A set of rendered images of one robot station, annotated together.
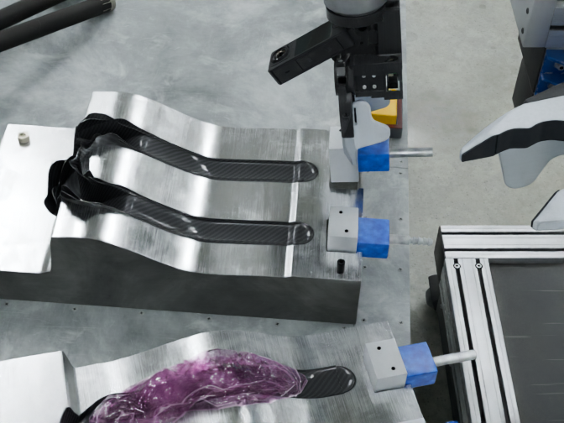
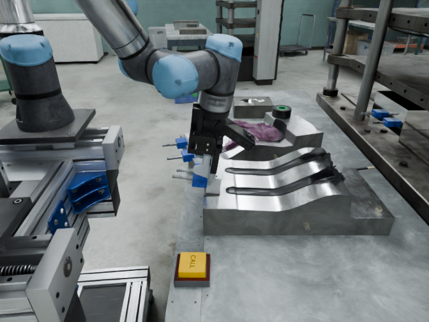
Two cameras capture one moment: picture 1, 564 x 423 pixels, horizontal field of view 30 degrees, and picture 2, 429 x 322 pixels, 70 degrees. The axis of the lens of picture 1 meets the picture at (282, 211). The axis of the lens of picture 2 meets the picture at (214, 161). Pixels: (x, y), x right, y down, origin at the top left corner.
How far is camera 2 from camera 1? 1.75 m
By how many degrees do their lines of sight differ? 103
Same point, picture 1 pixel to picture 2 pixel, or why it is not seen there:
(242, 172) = (260, 193)
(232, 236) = (256, 172)
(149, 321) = not seen: hidden behind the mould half
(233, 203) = (260, 180)
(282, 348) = (230, 153)
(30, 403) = (297, 128)
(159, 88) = (341, 285)
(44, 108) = (400, 264)
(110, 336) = not seen: hidden behind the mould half
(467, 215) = not seen: outside the picture
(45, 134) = (370, 213)
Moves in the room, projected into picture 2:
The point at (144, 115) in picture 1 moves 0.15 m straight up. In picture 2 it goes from (316, 189) to (327, 136)
